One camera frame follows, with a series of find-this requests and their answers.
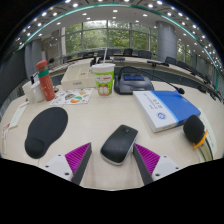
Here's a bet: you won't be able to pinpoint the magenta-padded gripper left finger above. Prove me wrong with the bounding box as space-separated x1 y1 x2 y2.
39 142 92 185

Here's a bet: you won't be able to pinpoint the printed takeaway cup with straw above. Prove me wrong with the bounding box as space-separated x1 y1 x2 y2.
90 47 116 97

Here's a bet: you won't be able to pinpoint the white lidded mug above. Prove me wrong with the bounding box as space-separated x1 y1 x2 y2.
30 80 46 103

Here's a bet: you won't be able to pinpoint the blue and white book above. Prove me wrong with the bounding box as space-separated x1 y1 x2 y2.
132 89 202 134

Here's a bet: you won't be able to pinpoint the ceiling lights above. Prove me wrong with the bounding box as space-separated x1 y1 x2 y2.
13 0 224 74

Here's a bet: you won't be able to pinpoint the white desk organizer box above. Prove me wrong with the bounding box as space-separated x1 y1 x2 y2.
60 63 98 91

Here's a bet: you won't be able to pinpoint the black mouse pad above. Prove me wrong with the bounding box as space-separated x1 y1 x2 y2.
24 106 69 160

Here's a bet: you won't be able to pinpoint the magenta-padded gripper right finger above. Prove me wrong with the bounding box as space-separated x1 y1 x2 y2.
132 143 183 186

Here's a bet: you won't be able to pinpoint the black computer mouse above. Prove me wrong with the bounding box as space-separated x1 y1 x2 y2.
100 124 139 166

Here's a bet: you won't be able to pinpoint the dark office chairs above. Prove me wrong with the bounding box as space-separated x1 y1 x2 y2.
76 48 214 84

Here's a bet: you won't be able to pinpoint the white paper cup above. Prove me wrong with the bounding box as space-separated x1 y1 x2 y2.
21 81 34 104

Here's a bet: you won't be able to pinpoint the colourful printed leaflet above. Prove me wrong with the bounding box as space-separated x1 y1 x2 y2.
49 87 94 106

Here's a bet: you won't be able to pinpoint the curved conference table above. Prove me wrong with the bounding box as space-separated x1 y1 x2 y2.
49 56 224 101

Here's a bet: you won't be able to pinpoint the red bottle with green band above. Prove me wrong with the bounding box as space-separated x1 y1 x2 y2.
35 59 56 102

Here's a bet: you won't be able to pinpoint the black handheld microphone orange ring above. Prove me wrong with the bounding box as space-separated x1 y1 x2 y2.
182 114 209 150

